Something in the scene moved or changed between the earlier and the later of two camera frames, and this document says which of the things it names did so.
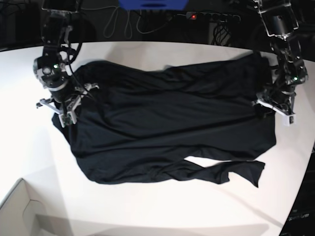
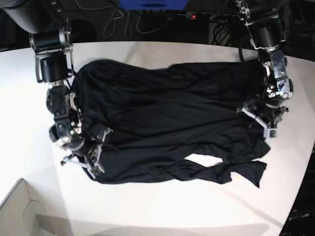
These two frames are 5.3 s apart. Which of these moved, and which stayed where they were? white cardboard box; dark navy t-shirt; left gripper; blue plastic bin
Moved: left gripper
Stayed: dark navy t-shirt; white cardboard box; blue plastic bin
